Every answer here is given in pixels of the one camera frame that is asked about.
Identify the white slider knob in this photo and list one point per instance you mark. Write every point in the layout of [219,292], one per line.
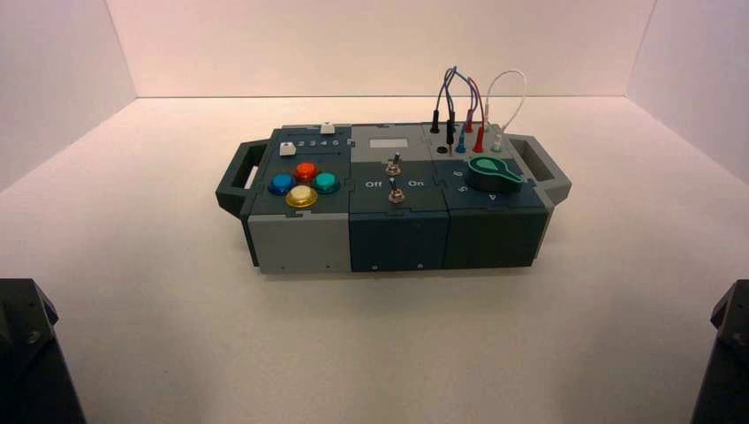
[327,127]
[287,150]

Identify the grey teal modular task box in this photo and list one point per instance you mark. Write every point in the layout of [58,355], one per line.
[398,234]

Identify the teal round push button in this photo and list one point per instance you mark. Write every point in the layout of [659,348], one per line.
[326,183]

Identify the small grey display screen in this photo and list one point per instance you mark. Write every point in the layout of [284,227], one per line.
[388,143]

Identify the yellow round push button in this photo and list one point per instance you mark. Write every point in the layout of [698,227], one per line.
[302,197]

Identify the red round push button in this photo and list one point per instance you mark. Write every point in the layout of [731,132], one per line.
[305,171]

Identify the blue round push button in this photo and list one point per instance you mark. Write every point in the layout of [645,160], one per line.
[281,184]

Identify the green rotary knob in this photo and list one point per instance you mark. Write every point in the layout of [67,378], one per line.
[493,175]

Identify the metal toggle switch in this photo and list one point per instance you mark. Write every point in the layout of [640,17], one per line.
[392,166]
[396,194]

